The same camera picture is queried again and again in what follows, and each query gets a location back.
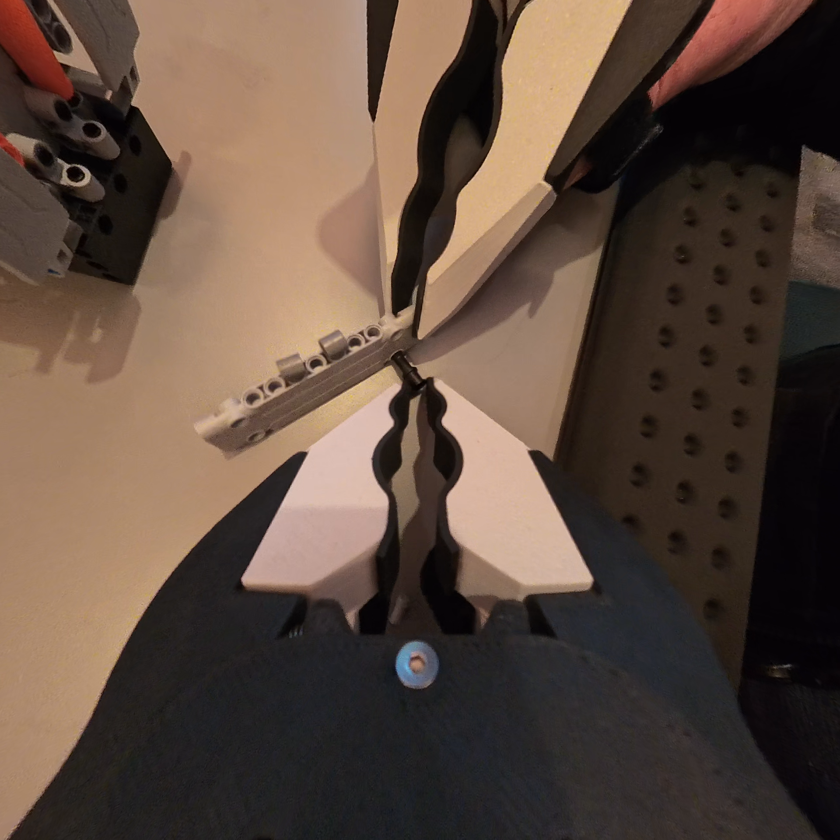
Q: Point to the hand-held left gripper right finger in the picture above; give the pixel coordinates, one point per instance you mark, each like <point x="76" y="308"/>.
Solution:
<point x="518" y="525"/>

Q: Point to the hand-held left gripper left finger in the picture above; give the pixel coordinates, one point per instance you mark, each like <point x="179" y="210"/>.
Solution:
<point x="315" y="525"/>

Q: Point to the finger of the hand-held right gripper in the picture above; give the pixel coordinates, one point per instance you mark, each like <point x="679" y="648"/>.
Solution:
<point x="551" y="79"/>
<point x="400" y="98"/>

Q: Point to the small grey brick connector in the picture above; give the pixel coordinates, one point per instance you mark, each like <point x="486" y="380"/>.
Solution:
<point x="399" y="607"/>

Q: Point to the light grey holed brick beam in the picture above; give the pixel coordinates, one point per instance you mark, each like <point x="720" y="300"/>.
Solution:
<point x="295" y="394"/>

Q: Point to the black brick pin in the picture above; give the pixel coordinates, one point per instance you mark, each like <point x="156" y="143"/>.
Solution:
<point x="408" y="371"/>

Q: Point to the person's right hand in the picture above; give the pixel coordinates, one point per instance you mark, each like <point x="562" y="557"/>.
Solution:
<point x="722" y="39"/>

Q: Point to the black studded foam pad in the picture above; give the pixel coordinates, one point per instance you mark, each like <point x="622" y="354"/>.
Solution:
<point x="689" y="394"/>

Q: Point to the grey orange toy brick model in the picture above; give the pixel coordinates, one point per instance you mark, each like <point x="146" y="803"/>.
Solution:
<point x="79" y="164"/>

